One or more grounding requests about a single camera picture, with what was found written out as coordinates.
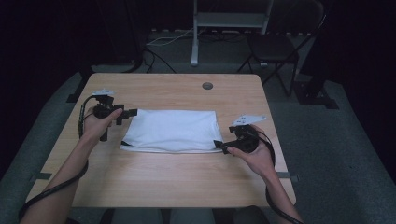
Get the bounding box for person's right leg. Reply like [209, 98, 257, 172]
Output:
[169, 207, 216, 224]

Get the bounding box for black folding chair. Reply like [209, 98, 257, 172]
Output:
[236, 0, 326, 97]

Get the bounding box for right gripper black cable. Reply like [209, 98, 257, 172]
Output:
[257, 130, 306, 224]

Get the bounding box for grey base plate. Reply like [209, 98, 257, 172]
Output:
[91, 61, 143, 75]

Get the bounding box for person's left hand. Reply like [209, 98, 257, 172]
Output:
[81, 106, 124, 146]

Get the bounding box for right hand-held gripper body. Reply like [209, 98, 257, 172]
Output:
[232, 114, 267, 154]

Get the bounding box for person's right hand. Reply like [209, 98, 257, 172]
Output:
[227, 124, 276, 181]

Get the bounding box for person's leg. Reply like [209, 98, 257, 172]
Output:
[169, 207, 216, 224]
[110, 207, 163, 224]

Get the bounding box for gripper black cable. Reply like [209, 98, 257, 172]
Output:
[257, 130, 306, 224]
[18, 94, 98, 222]

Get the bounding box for white floor cable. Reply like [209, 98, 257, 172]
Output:
[146, 27, 206, 47]

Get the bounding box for black floor stand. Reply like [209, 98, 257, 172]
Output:
[293, 0, 340, 110]

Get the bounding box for person's left leg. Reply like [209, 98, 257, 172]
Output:
[110, 207, 163, 224]

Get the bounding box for grey metal stand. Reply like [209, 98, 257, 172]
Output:
[191, 0, 275, 67]

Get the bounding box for white printed tank top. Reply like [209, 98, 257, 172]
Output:
[120, 108, 224, 154]

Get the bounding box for black floor cable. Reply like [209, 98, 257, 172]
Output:
[143, 46, 177, 74]

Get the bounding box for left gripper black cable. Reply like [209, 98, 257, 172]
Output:
[18, 94, 98, 222]

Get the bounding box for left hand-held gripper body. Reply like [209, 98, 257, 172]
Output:
[92, 88, 125, 143]

